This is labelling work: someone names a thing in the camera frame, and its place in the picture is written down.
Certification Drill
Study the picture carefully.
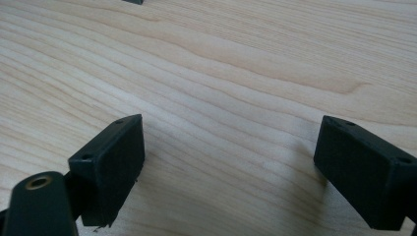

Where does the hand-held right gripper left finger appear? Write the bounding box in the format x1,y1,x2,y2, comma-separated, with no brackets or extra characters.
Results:
68,113,146,228

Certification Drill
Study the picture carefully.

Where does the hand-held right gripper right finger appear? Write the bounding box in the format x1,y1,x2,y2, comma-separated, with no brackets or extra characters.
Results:
313,115,417,231

